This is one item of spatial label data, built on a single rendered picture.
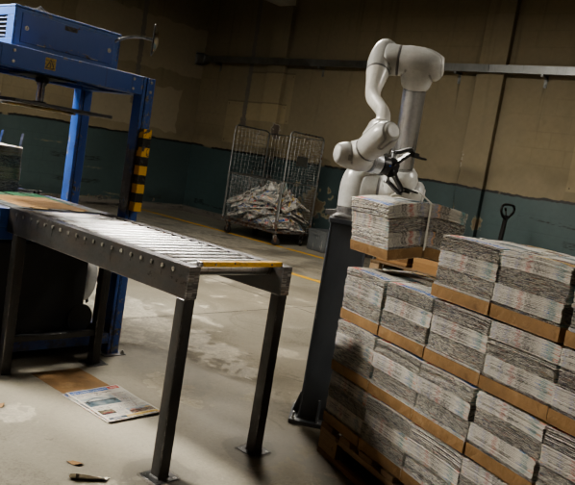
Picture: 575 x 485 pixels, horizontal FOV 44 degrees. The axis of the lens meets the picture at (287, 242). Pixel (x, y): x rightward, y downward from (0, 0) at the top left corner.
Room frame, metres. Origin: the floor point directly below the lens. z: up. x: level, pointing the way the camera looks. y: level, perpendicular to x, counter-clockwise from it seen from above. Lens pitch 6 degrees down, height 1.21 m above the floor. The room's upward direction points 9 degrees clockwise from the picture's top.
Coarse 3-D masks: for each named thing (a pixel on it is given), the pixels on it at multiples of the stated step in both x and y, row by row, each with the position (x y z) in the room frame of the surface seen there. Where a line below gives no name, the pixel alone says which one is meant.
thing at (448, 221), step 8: (440, 208) 2.89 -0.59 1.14; (448, 208) 2.90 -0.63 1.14; (440, 216) 2.89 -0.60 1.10; (448, 216) 2.91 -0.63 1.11; (456, 216) 2.93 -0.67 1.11; (464, 216) 2.94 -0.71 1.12; (440, 224) 2.90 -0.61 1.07; (448, 224) 2.92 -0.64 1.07; (456, 224) 2.93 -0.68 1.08; (432, 232) 2.88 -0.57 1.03; (440, 232) 2.90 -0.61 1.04; (448, 232) 2.92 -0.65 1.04; (456, 232) 2.94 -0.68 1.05; (432, 240) 2.89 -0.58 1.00; (440, 240) 2.91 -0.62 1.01
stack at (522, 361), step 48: (384, 288) 2.75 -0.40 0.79; (432, 336) 2.46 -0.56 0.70; (480, 336) 2.26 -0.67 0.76; (528, 336) 2.10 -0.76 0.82; (336, 384) 2.95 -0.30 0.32; (384, 384) 2.66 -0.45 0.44; (432, 384) 2.41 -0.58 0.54; (528, 384) 2.06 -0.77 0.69; (336, 432) 2.92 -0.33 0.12; (384, 432) 2.62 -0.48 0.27; (480, 432) 2.18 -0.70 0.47; (528, 432) 2.02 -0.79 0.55; (384, 480) 2.56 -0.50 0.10; (432, 480) 2.34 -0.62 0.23; (480, 480) 2.15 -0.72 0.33; (528, 480) 1.99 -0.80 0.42
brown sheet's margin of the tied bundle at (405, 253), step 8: (352, 240) 3.02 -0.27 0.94; (352, 248) 3.03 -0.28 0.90; (360, 248) 2.97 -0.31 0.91; (368, 248) 2.91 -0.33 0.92; (376, 248) 2.86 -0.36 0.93; (408, 248) 2.83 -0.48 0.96; (416, 248) 2.85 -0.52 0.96; (376, 256) 2.86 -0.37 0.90; (384, 256) 2.81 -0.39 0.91; (392, 256) 2.80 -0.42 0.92; (400, 256) 2.82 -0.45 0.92; (408, 256) 2.83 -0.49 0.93; (416, 256) 2.85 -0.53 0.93
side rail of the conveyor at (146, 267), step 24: (24, 216) 3.25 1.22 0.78; (48, 240) 3.10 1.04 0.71; (72, 240) 2.97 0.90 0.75; (96, 240) 2.86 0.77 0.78; (96, 264) 2.85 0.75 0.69; (120, 264) 2.74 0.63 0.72; (144, 264) 2.64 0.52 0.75; (168, 264) 2.55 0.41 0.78; (168, 288) 2.54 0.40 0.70; (192, 288) 2.49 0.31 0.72
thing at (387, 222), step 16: (352, 208) 3.02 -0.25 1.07; (368, 208) 2.90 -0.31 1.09; (384, 208) 2.80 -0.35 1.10; (400, 208) 2.80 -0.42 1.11; (416, 208) 2.83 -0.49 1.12; (352, 224) 3.04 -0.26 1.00; (368, 224) 2.92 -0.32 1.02; (384, 224) 2.82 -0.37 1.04; (400, 224) 2.81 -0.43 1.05; (416, 224) 2.84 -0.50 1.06; (368, 240) 2.93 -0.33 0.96; (384, 240) 2.82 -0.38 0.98; (400, 240) 2.82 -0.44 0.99; (416, 240) 2.85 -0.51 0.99
